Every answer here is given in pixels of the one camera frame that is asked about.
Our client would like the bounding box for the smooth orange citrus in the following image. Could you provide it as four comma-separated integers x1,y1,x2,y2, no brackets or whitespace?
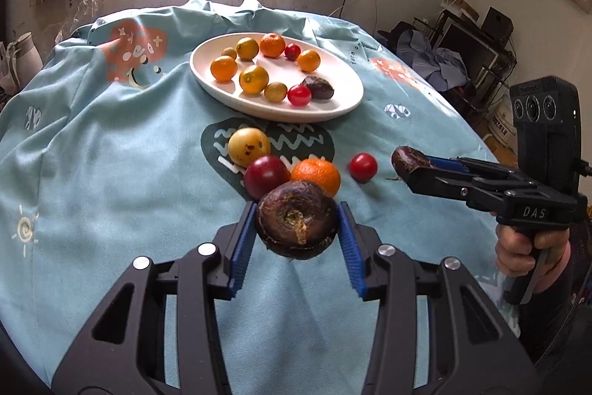
296,49,321,73

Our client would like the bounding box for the small yellow green fruit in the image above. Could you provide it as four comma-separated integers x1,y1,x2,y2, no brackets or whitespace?
263,82,288,103

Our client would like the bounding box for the white oval plate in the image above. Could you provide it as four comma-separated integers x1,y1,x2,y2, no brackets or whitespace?
188,32,366,124

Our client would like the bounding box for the large textured orange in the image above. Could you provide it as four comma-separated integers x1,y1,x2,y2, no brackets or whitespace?
259,33,286,58

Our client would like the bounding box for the dark red plum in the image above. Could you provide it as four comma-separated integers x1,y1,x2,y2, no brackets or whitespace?
243,155,291,201

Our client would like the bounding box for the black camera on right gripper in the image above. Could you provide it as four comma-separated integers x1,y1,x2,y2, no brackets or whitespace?
510,76,585,195

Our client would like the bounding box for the light blue patterned tablecloth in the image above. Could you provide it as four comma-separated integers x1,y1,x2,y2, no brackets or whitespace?
1,0,518,382

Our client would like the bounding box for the blue clothes pile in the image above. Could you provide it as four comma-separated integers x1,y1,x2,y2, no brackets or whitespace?
377,21,470,92

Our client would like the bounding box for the red cherry tomato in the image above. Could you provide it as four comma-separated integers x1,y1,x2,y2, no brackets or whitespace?
287,85,312,107
348,153,378,184
284,43,301,62

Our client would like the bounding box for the small yellow fruit on plate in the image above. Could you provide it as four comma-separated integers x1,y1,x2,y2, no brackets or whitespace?
221,47,237,59

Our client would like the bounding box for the right hand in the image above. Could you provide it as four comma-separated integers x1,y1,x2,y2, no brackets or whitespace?
496,225,571,294

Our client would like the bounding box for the white pitcher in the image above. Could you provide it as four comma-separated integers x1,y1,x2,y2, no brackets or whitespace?
1,32,43,96

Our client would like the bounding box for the textured mandarin orange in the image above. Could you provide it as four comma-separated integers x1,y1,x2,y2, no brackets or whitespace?
291,158,341,197

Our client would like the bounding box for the dark brown water chestnut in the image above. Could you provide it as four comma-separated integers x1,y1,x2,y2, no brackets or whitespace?
256,180,339,260

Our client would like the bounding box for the yellow orange lemon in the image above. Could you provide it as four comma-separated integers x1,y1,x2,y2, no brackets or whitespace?
239,64,269,95

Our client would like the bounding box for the small orange citrus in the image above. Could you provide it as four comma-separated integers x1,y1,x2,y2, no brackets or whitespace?
210,55,238,83

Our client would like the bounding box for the large yellow orange citrus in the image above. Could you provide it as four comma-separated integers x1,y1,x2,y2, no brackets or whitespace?
235,37,259,61

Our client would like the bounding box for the black shelf with monitor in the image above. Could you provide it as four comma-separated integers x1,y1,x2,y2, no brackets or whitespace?
431,9,517,110

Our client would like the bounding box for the yellow spotted fruit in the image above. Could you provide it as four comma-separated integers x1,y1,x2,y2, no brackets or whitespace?
228,127,271,167

